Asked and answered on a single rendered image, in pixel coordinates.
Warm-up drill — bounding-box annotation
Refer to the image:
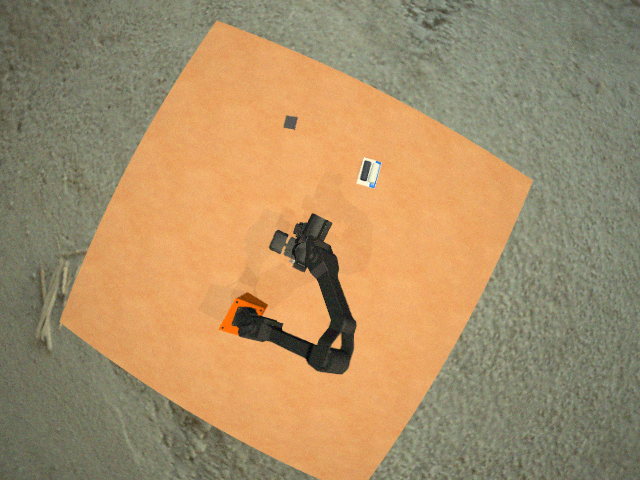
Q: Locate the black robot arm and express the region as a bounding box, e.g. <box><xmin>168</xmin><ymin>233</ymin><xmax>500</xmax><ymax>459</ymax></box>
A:
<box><xmin>232</xmin><ymin>213</ymin><xmax>357</xmax><ymax>375</ymax></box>

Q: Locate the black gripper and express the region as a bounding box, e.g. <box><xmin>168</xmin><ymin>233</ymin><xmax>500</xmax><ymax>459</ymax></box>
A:
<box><xmin>269</xmin><ymin>230</ymin><xmax>305</xmax><ymax>260</ymax></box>

